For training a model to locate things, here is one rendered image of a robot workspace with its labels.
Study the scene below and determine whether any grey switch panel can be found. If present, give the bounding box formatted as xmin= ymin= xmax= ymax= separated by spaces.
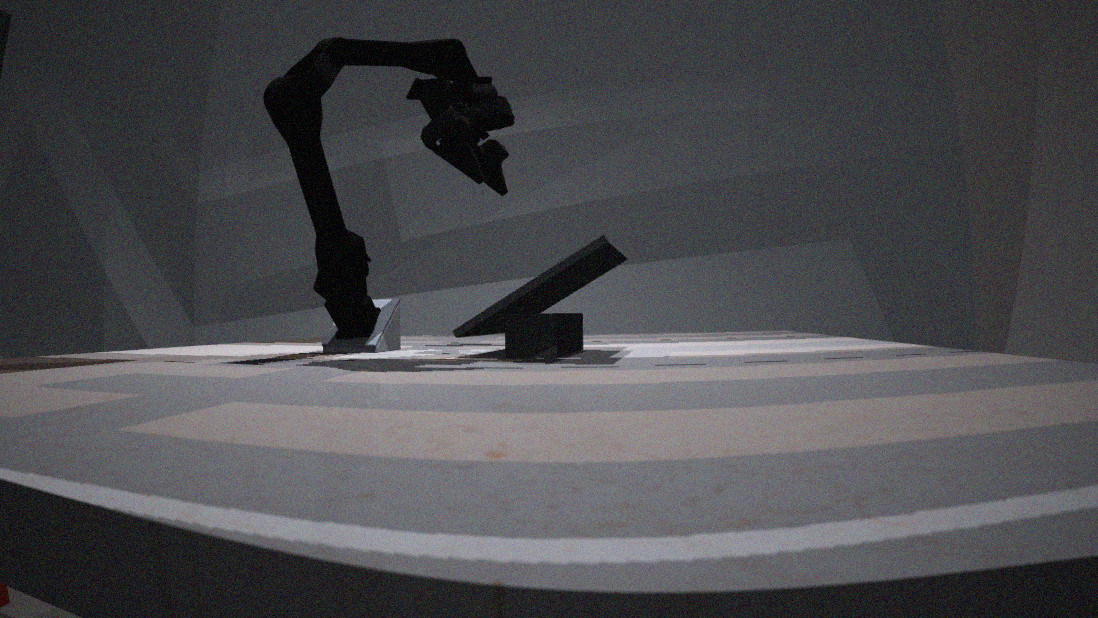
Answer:
xmin=453 ymin=235 xmax=628 ymax=359

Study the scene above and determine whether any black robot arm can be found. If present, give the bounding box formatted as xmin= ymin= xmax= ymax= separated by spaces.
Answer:
xmin=264 ymin=36 xmax=515 ymax=340

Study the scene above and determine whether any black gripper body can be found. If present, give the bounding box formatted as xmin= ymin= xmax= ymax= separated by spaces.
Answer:
xmin=421 ymin=99 xmax=509 ymax=164

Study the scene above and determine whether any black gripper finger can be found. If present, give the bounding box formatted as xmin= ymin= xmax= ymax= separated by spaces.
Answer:
xmin=433 ymin=126 xmax=485 ymax=184
xmin=480 ymin=149 xmax=508 ymax=196

